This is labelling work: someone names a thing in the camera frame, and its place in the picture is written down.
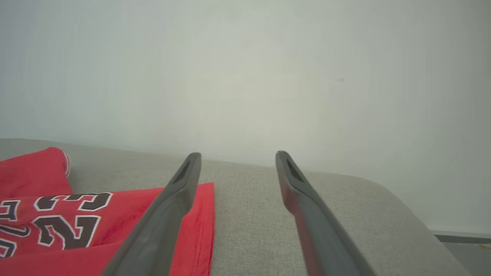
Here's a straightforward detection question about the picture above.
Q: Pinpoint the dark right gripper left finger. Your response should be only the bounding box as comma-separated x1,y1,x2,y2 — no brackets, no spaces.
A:
101,152,202,276

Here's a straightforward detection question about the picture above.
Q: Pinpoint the grey wall baseboard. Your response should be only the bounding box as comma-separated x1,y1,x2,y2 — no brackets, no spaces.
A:
433,230,491,244

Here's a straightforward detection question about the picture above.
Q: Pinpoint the red basketball jersey number 23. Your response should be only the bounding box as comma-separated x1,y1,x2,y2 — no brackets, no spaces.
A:
0,147,215,276

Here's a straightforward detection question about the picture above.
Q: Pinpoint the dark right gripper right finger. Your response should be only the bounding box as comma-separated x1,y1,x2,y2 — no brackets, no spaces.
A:
275,151,376,276

